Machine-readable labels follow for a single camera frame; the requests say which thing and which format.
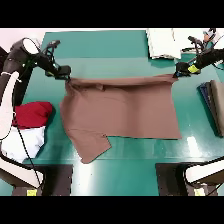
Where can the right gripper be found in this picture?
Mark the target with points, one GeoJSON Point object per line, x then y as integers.
{"type": "Point", "coordinates": [185, 68]}

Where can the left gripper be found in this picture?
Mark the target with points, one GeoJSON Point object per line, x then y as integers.
{"type": "Point", "coordinates": [62, 72]}

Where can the brown T-shirt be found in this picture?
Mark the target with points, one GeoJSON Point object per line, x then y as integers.
{"type": "Point", "coordinates": [123, 106]}

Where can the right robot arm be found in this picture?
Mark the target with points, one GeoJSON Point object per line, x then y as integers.
{"type": "Point", "coordinates": [210, 56]}

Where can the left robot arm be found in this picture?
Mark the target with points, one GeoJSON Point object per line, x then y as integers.
{"type": "Point", "coordinates": [18, 56]}

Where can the white folded garment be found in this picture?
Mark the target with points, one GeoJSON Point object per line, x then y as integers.
{"type": "Point", "coordinates": [163, 41]}

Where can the dark blue garment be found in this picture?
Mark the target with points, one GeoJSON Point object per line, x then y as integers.
{"type": "Point", "coordinates": [205, 96]}

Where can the grey-brown garment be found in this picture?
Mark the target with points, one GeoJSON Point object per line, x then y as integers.
{"type": "Point", "coordinates": [218, 103]}

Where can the red garment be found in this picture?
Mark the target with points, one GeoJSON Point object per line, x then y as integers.
{"type": "Point", "coordinates": [32, 114]}

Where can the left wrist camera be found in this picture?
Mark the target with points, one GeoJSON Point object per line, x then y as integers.
{"type": "Point", "coordinates": [52, 46]}

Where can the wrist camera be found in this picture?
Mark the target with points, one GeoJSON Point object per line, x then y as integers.
{"type": "Point", "coordinates": [196, 42]}
{"type": "Point", "coordinates": [52, 46]}

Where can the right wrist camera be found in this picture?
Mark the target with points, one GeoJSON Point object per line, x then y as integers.
{"type": "Point", "coordinates": [196, 42]}

